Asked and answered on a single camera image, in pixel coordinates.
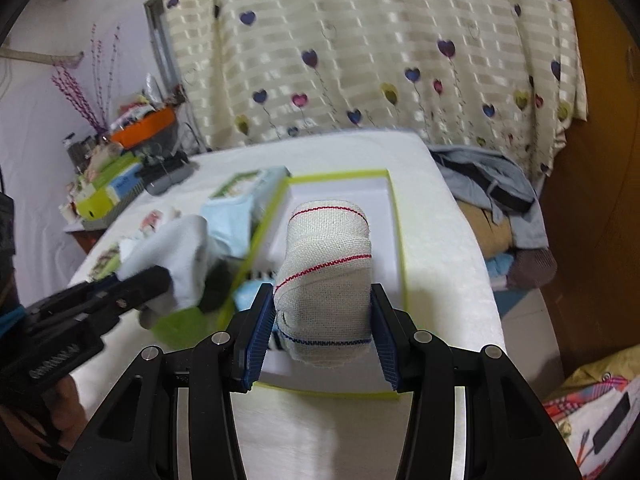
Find white elastic bandage roll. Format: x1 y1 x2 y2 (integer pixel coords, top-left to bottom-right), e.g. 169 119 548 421
273 200 373 368

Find grey mesh cloth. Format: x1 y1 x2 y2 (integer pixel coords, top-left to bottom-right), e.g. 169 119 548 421
116 214 219 330

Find blue surgical face mask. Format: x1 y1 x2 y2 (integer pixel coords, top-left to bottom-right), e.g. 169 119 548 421
200 195 254 312

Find person's left hand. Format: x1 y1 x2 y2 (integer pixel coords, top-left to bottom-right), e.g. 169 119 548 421
1 375 88 464

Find white table cover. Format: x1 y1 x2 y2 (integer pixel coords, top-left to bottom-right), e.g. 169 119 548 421
67 129 509 416

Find striped grey tray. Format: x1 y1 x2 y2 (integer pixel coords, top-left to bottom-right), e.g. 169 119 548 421
63 181 149 233

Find wet wipes pack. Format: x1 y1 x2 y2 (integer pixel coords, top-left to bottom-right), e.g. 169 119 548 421
205 166 291 222

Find green rimmed white box lid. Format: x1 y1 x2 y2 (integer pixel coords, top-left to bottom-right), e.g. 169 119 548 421
220 170 407 398

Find lime green box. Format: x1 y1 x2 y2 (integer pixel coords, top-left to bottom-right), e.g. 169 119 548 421
75 185 119 220

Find pile of clothes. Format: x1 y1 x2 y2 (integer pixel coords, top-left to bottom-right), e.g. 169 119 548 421
430 146 558 290

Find blue tissue pack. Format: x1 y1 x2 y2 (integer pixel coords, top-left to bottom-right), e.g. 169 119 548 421
107 164 141 203

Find white green flat box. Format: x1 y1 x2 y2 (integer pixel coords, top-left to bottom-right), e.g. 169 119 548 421
92 152 141 188

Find colourful printed bag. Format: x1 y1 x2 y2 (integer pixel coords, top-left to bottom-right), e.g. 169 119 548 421
544 375 639 479

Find orange storage box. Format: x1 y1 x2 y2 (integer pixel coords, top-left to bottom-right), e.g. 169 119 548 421
111 107 176 150

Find pink branch decoration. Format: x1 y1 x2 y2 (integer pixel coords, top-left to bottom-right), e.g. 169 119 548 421
51 24 122 136

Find wooden wardrobe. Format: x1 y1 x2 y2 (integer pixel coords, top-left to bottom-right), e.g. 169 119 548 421
542 0 639 373

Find cream heart pattern curtain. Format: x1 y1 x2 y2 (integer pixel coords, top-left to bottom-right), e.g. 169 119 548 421
163 0 588 178

